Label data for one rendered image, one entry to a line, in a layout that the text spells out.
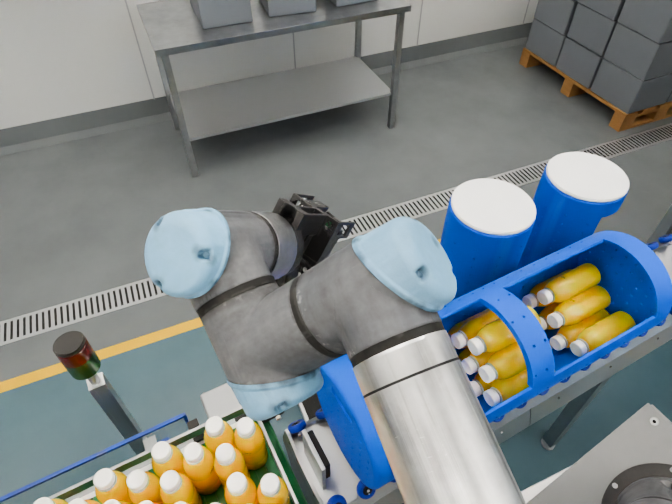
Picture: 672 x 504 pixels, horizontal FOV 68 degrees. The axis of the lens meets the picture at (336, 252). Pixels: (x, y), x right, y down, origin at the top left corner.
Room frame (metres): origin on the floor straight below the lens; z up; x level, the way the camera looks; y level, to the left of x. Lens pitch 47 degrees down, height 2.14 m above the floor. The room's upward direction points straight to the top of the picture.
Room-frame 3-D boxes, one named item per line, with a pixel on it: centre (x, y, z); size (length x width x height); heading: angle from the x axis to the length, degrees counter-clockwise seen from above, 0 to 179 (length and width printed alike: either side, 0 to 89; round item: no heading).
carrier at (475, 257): (1.25, -0.52, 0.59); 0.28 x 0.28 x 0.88
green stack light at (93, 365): (0.57, 0.55, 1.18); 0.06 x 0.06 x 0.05
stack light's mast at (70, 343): (0.57, 0.55, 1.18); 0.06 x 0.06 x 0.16
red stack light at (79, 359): (0.57, 0.55, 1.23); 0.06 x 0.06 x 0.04
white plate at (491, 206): (1.25, -0.52, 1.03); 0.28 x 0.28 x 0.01
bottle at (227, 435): (0.47, 0.27, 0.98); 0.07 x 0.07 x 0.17
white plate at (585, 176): (1.41, -0.89, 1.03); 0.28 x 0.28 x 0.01
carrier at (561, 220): (1.41, -0.89, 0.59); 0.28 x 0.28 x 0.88
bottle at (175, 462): (0.42, 0.37, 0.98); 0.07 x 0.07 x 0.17
